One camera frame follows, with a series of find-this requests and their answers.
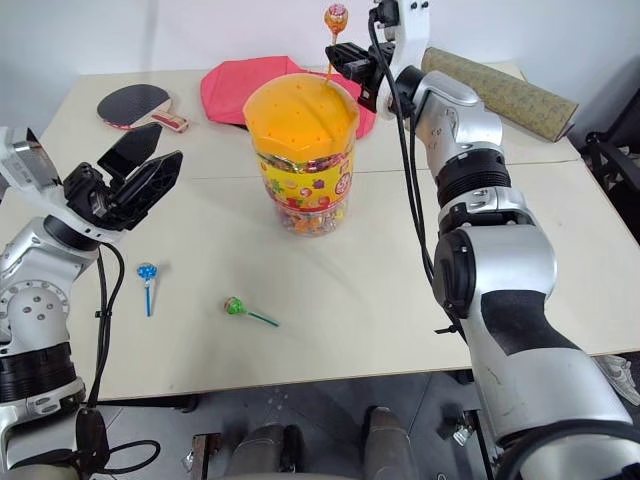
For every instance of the black metal table leg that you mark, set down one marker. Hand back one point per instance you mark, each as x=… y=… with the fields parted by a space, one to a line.
x=472 y=435

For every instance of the green wrapped lollipop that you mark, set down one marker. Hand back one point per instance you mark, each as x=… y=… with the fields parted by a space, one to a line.
x=234 y=306

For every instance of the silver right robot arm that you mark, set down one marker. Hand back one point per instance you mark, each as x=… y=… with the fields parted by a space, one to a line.
x=500 y=280

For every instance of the black table tennis paddle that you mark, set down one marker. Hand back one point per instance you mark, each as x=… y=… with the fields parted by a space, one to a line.
x=131 y=105

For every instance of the blue wrapped lollipop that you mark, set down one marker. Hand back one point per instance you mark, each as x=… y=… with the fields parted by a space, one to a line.
x=148 y=275

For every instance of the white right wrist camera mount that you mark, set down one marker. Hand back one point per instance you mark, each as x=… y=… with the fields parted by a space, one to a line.
x=412 y=30

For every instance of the black chair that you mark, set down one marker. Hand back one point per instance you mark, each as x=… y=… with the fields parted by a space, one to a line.
x=612 y=150

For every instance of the metal table leg caster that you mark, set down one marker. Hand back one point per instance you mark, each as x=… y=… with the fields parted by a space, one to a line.
x=205 y=455

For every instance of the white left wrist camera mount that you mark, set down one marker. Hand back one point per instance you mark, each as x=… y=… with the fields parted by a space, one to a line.
x=30 y=170

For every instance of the white sneaker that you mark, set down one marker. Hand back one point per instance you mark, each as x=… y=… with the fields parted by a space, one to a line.
x=622 y=377

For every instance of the clear lollipop jar orange lid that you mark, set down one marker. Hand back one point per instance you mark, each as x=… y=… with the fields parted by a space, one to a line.
x=302 y=150

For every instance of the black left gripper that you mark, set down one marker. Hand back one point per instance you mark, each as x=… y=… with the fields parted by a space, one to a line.
x=87 y=192

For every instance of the red fabric bag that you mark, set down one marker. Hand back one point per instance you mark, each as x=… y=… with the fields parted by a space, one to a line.
x=235 y=90

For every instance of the brown cardboard tube roll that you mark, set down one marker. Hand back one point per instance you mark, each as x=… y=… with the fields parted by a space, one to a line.
x=505 y=97

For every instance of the orange lollipop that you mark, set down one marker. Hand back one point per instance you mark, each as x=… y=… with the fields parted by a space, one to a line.
x=334 y=17

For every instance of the dark rounded grey shape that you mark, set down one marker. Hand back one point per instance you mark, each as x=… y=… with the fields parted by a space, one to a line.
x=390 y=445
x=272 y=452

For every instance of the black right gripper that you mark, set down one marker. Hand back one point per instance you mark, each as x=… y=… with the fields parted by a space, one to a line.
x=372 y=75

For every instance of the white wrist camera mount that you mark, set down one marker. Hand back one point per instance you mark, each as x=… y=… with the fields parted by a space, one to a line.
x=412 y=30
x=30 y=170

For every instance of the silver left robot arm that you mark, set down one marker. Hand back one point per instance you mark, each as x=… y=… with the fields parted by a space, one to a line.
x=35 y=280

